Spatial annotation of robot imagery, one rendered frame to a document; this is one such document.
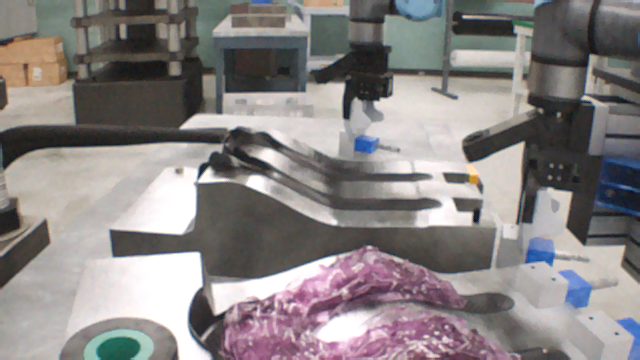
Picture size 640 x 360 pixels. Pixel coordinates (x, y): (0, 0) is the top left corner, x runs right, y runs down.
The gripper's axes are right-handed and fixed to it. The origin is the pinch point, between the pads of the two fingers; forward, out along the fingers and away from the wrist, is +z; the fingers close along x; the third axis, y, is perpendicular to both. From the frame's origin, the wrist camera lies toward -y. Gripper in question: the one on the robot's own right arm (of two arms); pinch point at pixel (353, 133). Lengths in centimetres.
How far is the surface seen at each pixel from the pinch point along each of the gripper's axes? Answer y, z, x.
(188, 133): -25.2, -2.1, -24.9
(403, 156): 10.2, 4.5, 4.2
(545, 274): 49, -4, -52
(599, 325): 55, -4, -60
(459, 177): 31.0, -3.6, -26.1
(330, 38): -281, 38, 516
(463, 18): -108, 0, 485
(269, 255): 15, 1, -56
